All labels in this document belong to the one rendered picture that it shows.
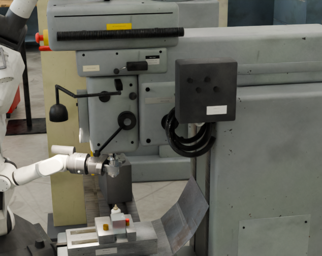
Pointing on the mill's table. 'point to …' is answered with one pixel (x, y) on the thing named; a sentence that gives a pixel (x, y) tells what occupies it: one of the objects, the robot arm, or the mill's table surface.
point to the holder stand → (117, 183)
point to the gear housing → (120, 61)
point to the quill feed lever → (128, 116)
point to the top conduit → (85, 35)
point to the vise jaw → (104, 236)
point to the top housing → (110, 22)
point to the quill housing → (112, 114)
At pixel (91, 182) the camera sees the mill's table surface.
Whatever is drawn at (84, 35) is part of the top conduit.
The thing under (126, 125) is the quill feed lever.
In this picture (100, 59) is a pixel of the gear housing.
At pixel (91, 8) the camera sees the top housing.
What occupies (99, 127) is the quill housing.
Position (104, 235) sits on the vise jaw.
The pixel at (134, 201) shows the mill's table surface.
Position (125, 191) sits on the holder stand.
